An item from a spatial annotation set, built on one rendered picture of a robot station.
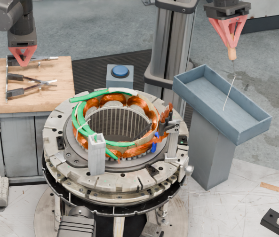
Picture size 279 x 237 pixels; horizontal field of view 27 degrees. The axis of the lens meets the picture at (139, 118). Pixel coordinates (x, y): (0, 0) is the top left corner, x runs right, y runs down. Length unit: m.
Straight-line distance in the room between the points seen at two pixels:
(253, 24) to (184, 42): 2.08
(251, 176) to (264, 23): 2.16
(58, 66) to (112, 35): 2.05
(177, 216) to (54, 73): 0.48
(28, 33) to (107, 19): 2.30
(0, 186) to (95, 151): 0.47
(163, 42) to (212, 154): 0.36
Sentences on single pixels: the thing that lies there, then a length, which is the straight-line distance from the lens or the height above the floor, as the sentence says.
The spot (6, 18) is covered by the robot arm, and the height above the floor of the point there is 1.28.
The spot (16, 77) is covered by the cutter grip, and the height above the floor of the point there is 1.09.
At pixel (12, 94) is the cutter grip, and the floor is 1.09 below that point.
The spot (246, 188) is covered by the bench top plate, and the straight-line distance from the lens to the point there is 1.66.
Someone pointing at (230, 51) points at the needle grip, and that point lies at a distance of 1.37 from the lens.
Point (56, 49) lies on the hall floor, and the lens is 3.44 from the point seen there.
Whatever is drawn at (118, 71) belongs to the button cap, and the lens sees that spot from 1.55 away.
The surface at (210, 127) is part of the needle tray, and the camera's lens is 1.49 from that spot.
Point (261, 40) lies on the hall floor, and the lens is 3.70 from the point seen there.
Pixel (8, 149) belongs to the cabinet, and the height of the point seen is 0.91.
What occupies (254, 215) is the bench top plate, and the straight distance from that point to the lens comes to 1.60.
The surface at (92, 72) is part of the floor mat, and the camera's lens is 3.24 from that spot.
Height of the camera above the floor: 1.98
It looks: 42 degrees down
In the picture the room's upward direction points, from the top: 5 degrees clockwise
